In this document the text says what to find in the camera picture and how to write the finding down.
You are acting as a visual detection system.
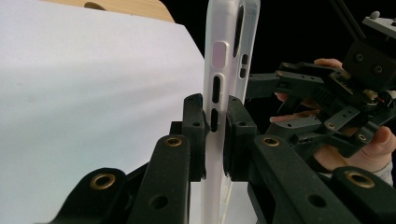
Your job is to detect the white table sheet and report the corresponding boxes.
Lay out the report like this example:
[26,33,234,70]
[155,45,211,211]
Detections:
[0,0,250,224]

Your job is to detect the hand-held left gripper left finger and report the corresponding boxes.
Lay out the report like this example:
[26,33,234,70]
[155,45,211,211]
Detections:
[169,92,209,183]

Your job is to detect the translucent white phone case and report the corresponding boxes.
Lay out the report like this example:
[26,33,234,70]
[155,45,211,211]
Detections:
[200,0,262,224]

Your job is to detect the wooden table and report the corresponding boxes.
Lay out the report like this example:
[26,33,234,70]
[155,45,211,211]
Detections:
[41,0,176,23]

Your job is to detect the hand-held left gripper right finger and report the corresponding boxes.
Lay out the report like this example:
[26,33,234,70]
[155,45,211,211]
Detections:
[222,95,260,183]

